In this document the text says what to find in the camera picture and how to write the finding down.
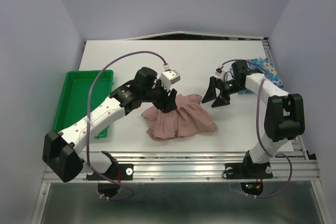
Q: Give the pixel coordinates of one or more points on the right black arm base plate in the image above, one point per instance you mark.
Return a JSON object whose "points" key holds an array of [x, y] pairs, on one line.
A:
{"points": [[253, 171]]}

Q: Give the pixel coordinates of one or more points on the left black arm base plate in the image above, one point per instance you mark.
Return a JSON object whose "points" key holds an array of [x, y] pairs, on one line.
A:
{"points": [[117, 172]]}

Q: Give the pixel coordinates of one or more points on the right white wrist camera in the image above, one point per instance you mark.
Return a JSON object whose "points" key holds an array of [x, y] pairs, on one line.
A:
{"points": [[222, 73]]}

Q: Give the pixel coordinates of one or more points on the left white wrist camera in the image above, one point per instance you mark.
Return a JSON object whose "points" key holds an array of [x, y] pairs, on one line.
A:
{"points": [[168, 78]]}

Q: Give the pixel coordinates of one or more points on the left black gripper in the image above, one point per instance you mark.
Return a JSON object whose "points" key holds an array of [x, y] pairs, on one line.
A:
{"points": [[167, 103]]}

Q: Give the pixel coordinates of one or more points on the pink skirt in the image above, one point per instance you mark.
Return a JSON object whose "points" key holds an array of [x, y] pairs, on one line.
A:
{"points": [[187, 120]]}

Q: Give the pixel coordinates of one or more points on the aluminium table frame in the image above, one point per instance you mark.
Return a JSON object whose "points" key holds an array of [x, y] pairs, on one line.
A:
{"points": [[180, 181]]}

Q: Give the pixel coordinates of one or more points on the green plastic bin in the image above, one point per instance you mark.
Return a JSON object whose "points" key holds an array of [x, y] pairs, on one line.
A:
{"points": [[74, 97]]}

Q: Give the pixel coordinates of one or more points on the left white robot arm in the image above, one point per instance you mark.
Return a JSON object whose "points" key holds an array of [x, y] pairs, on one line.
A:
{"points": [[62, 149]]}

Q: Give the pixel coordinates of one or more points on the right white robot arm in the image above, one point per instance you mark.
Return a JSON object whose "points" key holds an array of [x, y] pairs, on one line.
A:
{"points": [[284, 117]]}

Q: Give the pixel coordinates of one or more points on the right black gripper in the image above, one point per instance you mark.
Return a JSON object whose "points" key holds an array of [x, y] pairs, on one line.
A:
{"points": [[221, 101]]}

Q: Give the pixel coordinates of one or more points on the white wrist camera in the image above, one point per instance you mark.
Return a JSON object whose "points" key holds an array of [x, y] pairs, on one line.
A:
{"points": [[168, 78], [222, 73]]}

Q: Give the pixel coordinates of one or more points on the blue floral skirt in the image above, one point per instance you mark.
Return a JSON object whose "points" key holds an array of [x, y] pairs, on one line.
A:
{"points": [[267, 67]]}

